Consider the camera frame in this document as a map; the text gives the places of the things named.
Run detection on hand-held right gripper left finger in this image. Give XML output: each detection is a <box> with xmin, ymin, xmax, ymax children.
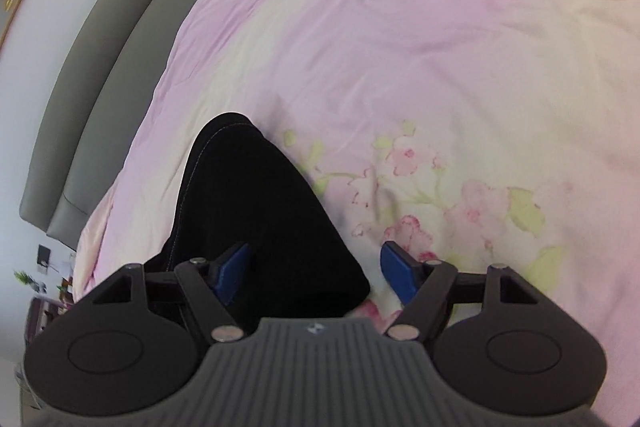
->
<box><xmin>91</xmin><ymin>242</ymin><xmax>251</xmax><ymax>344</ymax></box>

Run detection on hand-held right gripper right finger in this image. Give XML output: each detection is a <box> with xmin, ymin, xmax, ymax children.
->
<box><xmin>380</xmin><ymin>242</ymin><xmax>544</xmax><ymax>343</ymax></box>

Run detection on black pants with grey drawstring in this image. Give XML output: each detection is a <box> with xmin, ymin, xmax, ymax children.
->
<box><xmin>144</xmin><ymin>112</ymin><xmax>372</xmax><ymax>324</ymax></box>

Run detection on wooden nightstand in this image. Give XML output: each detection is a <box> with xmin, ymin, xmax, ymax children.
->
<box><xmin>25</xmin><ymin>274</ymin><xmax>78</xmax><ymax>338</ymax></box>

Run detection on pink duvet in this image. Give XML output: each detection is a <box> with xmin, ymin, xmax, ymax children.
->
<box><xmin>72</xmin><ymin>0</ymin><xmax>640</xmax><ymax>427</ymax></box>

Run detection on grey padded headboard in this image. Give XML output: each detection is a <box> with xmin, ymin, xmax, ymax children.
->
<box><xmin>19</xmin><ymin>0</ymin><xmax>282</xmax><ymax>254</ymax></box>

